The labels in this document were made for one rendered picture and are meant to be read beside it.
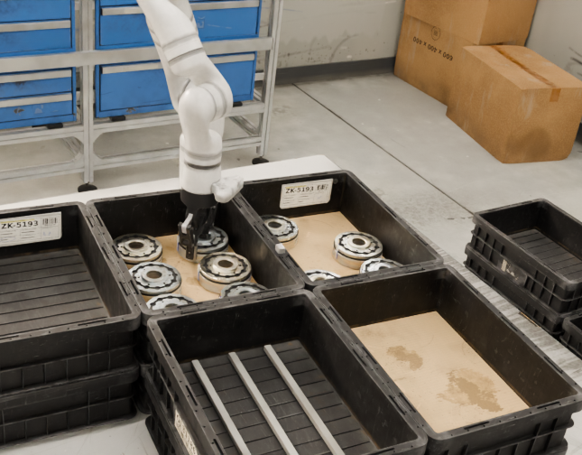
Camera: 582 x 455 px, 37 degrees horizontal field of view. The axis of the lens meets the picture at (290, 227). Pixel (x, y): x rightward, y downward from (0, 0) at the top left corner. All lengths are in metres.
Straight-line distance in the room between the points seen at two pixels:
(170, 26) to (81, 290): 0.51
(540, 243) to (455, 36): 2.37
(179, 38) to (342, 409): 0.70
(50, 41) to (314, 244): 1.83
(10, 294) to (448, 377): 0.80
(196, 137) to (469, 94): 3.20
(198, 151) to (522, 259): 1.19
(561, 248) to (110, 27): 1.86
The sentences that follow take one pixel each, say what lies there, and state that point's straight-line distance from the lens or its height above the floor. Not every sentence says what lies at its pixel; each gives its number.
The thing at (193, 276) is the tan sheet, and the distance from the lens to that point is 1.71.
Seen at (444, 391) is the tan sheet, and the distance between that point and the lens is 1.53.
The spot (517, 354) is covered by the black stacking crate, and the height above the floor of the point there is 0.90.
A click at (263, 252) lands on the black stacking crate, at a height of 0.91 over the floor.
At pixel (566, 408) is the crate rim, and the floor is 0.92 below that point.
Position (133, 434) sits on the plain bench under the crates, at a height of 0.70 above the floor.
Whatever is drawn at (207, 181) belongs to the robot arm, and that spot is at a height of 1.02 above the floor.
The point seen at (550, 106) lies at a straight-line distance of 4.45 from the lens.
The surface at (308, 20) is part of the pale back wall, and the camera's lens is 4.95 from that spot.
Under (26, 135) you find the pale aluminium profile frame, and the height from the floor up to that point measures 0.29.
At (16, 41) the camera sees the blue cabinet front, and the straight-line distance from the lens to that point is 3.39.
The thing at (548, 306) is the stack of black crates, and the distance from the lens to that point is 2.47.
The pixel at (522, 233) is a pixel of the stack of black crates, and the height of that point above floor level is 0.49.
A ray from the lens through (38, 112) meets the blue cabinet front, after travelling 3.52.
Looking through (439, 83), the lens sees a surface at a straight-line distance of 5.07.
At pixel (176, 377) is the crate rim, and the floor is 0.93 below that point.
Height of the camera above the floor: 1.78
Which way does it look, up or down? 30 degrees down
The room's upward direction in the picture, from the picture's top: 7 degrees clockwise
